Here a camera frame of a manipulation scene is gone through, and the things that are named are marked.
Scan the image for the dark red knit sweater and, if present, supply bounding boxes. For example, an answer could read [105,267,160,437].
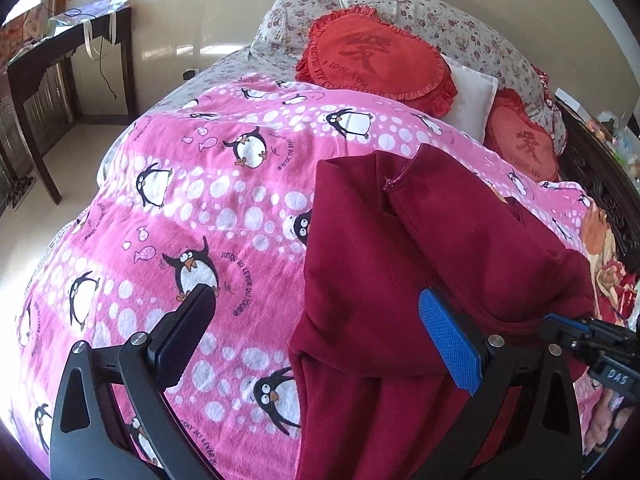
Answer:
[290,145,594,479]

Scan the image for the person's right hand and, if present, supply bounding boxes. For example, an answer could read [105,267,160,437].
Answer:
[584,388,634,455]

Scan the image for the orange floral blanket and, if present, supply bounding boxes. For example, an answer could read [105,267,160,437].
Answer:
[580,202,638,332]

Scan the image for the dark carved wooden headboard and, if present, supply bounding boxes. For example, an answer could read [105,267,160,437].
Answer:
[555,100,640,274]

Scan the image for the small red heart cushion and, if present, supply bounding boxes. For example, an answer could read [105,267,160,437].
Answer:
[484,88,559,182]

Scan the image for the pink penguin print blanket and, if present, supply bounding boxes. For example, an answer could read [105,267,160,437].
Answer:
[1,81,592,479]

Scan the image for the white square pillow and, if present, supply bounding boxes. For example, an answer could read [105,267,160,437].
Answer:
[442,55,499,144]

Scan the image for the floral long pillow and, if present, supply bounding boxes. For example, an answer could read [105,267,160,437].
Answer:
[340,0,566,154]

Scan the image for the large red heart cushion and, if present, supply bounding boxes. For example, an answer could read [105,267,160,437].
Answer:
[295,6,458,118]

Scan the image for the dark wooden side table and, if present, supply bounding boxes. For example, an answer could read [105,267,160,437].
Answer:
[1,6,140,204]

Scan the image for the floral small pillow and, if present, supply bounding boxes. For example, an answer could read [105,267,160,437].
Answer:
[250,0,340,66]

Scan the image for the black power cable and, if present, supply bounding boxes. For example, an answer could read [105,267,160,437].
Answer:
[98,34,120,101]

